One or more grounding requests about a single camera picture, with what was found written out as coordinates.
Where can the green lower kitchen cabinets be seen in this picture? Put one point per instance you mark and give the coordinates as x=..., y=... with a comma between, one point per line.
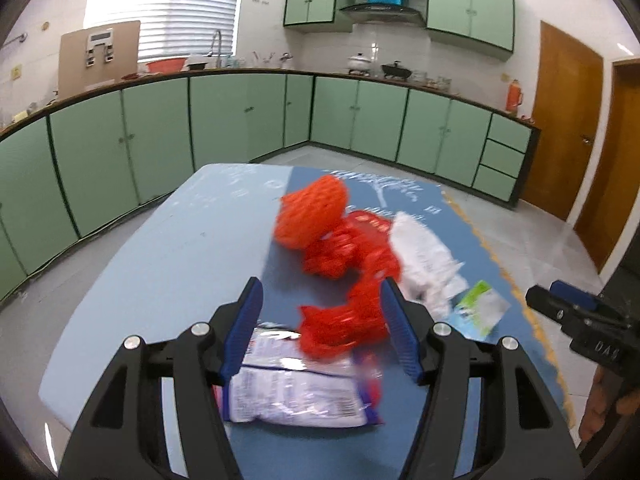
x=160, y=135

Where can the white window blinds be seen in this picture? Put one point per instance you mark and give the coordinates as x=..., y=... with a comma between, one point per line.
x=170, y=0

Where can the brown cardboard board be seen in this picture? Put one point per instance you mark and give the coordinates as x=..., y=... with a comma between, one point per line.
x=72, y=65

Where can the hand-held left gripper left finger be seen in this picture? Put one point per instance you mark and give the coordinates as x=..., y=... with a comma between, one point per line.
x=245, y=330

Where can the black wok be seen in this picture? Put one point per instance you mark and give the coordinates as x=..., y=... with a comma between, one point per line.
x=396, y=71

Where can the dark blue printed tablecloth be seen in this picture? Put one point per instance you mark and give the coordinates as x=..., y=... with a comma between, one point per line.
x=280, y=280

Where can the red plastic basin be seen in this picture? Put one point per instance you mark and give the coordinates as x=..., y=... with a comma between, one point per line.
x=165, y=65

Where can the wooden table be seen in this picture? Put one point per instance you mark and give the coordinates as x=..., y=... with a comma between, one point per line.
x=530, y=320

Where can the green and white packet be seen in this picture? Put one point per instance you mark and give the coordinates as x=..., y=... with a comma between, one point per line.
x=480, y=310

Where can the green upper wall cabinets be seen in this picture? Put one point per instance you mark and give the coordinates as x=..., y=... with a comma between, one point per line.
x=470, y=5

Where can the red thermos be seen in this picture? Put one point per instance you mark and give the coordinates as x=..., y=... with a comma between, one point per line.
x=514, y=97

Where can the range hood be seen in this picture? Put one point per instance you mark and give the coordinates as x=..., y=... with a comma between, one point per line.
x=380, y=10

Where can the white plastic bag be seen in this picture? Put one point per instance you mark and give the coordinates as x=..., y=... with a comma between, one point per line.
x=422, y=260

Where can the light blue tablecloth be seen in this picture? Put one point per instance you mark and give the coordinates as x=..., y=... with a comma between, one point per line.
x=175, y=270

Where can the plain wooden door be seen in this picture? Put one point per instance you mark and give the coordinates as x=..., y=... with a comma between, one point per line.
x=615, y=170

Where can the white and purple snack packet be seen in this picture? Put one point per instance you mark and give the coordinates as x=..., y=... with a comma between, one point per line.
x=295, y=395

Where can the white device on cardboard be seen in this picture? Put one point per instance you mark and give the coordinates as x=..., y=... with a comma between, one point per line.
x=100, y=40

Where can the person's right hand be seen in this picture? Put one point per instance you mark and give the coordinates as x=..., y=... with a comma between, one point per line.
x=597, y=405

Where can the white cooking pot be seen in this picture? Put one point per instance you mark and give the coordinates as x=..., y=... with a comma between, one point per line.
x=359, y=62

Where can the utensil holder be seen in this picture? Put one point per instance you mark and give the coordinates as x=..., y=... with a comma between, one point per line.
x=263, y=60

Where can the red mesh bag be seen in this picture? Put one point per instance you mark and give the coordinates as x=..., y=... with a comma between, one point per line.
x=350, y=255

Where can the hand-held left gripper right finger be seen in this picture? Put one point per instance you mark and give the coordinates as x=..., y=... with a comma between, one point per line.
x=400, y=330

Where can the metal kitchen faucet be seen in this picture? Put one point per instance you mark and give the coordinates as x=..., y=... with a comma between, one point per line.
x=216, y=45

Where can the orange foam fruit net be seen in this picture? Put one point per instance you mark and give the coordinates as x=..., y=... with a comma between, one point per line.
x=310, y=210

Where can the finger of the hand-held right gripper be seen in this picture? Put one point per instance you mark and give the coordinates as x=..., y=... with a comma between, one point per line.
x=547, y=305
x=572, y=293

